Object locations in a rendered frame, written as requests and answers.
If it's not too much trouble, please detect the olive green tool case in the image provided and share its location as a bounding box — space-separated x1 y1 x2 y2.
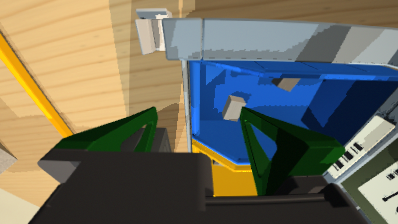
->
340 138 398 224

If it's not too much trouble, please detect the yellow bar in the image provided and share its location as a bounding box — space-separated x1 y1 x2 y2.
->
0 34 73 137

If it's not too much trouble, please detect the blue bin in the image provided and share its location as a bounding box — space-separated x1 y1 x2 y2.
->
189 59 398 165

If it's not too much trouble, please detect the grey metal shelf rack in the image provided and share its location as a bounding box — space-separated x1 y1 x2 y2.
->
135 8 398 224

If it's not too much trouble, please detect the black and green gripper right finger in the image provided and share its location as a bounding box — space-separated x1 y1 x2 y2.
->
240 107 346 195

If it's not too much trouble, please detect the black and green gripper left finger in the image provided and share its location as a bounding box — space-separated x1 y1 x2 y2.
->
52 107 158 152

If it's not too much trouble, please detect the yellow open bin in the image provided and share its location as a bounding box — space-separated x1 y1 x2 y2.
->
192 138 257 196

